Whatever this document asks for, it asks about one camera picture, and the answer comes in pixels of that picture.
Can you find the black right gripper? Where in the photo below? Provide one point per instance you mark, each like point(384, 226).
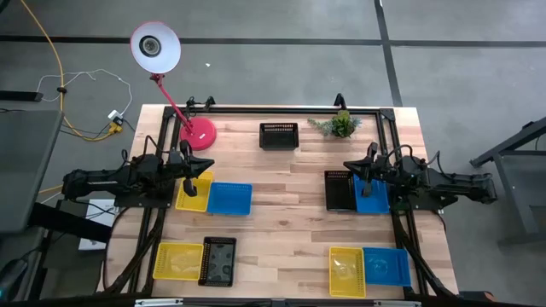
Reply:
point(377, 168)

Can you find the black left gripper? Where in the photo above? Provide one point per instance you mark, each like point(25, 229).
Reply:
point(181, 166)

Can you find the black plastic basket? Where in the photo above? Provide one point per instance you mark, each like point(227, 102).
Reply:
point(217, 262)
point(279, 138)
point(339, 192)

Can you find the yellow plastic basket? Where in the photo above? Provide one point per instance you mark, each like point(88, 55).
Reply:
point(181, 202)
point(177, 261)
point(347, 273)

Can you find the blue plastic basket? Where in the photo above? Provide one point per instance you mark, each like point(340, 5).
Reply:
point(379, 202)
point(230, 199)
point(386, 266)

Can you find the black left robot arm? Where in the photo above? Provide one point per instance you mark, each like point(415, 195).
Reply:
point(106, 181)

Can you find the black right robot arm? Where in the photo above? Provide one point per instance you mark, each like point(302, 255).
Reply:
point(460, 185)

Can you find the red desk lamp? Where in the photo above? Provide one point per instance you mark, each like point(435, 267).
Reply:
point(198, 134)

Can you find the green artificial plant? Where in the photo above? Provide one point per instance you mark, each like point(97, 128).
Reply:
point(341, 125)

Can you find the black clamp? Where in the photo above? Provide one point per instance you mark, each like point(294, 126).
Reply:
point(190, 102)
point(340, 101)
point(209, 101)

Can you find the yellow plug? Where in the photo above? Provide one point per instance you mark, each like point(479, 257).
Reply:
point(116, 128)

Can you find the white power adapter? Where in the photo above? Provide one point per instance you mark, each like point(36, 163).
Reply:
point(114, 114)

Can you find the white cardboard box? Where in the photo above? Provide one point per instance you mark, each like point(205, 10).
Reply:
point(100, 211)

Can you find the black desk leg beam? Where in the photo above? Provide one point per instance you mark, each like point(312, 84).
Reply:
point(68, 221)

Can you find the grey side table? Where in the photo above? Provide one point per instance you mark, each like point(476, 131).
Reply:
point(512, 141)

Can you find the grey desk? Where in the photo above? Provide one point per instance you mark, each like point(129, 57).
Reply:
point(25, 170)

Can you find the orange and black object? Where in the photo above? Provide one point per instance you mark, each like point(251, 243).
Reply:
point(478, 296)

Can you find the black floor bar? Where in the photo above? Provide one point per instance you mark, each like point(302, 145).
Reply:
point(21, 96)

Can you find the black computer mouse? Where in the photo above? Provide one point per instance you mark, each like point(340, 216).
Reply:
point(13, 277)

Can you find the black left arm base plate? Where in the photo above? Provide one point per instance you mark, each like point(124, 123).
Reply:
point(145, 202)

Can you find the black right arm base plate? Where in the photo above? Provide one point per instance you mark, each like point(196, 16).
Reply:
point(420, 206)

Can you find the black aluminium table frame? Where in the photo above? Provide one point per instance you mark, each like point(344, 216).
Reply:
point(277, 110)

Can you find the silver metal bracket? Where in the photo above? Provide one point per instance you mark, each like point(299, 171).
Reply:
point(396, 303)
point(158, 302)

